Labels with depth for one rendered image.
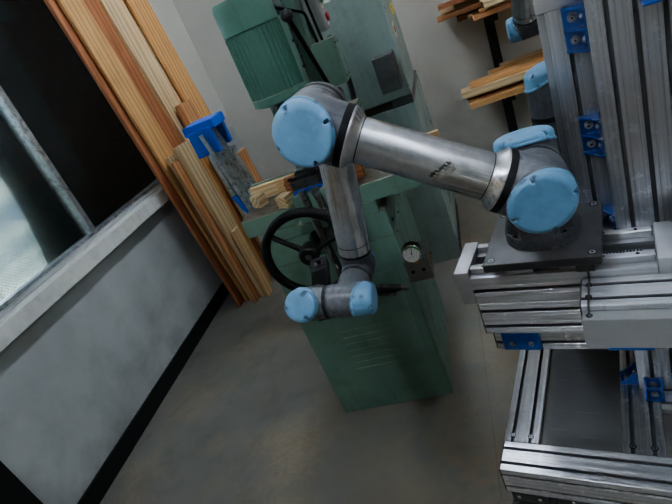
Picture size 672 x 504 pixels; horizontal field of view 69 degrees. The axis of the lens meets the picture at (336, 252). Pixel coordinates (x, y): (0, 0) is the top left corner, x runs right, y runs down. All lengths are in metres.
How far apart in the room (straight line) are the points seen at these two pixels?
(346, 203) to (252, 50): 0.65
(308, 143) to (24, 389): 1.72
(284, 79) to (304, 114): 0.71
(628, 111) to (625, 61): 0.10
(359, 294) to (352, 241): 0.13
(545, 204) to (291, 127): 0.44
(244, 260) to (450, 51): 2.06
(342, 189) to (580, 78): 0.55
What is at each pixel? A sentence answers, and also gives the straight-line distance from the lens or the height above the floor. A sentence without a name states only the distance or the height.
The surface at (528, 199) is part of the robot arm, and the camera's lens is 0.88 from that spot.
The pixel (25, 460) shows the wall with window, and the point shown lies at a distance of 2.30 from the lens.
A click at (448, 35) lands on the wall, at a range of 3.83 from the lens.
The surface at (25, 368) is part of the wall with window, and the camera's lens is 2.31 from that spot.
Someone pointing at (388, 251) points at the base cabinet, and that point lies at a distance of 1.60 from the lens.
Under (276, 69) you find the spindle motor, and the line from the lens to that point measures 1.56.
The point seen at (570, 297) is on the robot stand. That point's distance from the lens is 1.15.
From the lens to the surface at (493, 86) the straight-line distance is 3.41.
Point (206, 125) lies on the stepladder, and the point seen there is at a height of 1.14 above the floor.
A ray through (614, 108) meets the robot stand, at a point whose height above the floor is 1.01.
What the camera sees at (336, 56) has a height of 1.24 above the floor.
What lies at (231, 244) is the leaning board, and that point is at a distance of 3.04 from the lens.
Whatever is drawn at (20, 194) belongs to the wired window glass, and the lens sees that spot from 2.58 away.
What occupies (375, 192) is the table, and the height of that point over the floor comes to 0.86.
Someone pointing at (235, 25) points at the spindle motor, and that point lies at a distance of 1.55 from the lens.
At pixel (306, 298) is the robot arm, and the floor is 0.89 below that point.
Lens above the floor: 1.39
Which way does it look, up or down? 25 degrees down
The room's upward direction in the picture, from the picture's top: 24 degrees counter-clockwise
